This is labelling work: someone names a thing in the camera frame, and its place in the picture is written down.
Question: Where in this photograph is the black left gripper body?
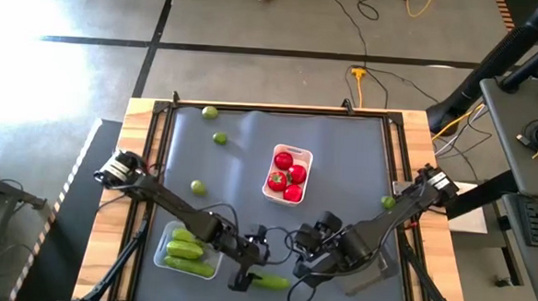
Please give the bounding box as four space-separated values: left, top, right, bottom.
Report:
232 234 273 272

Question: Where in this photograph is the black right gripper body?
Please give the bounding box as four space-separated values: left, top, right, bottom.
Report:
292 210 346 275

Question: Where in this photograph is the long green cucumber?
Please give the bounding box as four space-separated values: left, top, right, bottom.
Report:
162 254 217 280

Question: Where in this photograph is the short green cucumber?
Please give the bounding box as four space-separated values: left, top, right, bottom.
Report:
170 226 204 246

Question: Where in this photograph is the red tomato with green calyx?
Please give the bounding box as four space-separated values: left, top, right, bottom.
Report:
266 169 289 193

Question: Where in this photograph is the clear plastic container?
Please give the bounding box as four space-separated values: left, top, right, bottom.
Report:
333 238 404 300

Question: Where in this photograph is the clear cucumber basket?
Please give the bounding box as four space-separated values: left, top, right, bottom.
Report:
152 218 227 283

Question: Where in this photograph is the white slotted plastic basket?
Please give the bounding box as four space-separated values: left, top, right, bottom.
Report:
260 142 315 209

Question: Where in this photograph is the gray table mat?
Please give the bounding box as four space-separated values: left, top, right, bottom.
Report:
134 102 420 301

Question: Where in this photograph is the white paper sheet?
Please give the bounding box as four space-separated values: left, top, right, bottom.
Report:
439 179 492 236

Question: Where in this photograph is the black desk leg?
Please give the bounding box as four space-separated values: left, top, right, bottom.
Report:
442 167 520 225

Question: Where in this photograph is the black striped floor mat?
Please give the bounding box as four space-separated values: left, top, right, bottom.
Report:
9 113 125 301

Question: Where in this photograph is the gray keyboard desk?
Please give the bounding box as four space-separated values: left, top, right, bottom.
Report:
495 192 538 301

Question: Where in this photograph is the black metal stand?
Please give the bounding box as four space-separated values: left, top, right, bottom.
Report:
0 154 51 301

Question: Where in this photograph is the black tower fan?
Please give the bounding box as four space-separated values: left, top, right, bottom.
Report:
424 0 538 141

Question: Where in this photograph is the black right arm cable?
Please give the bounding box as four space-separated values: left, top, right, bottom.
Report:
286 273 322 301

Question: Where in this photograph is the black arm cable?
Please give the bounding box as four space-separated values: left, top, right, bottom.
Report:
197 200 298 268
286 273 322 301

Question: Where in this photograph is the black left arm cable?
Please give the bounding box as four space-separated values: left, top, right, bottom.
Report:
197 200 298 268

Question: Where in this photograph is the black diagonal frame strut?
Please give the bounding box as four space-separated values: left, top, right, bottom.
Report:
394 239 471 301
78 214 151 301

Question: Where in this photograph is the yellow plug cable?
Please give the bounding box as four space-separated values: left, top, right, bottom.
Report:
348 66 368 110

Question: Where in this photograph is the long yellow floor cable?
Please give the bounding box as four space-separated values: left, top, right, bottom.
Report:
430 99 486 145

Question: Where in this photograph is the long black floor cable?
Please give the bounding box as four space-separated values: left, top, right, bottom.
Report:
315 0 447 112

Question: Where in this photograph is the looped black floor cable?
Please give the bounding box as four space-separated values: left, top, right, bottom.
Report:
357 0 388 22

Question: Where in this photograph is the short yellow floor cable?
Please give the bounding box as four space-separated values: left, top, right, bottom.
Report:
403 0 438 20

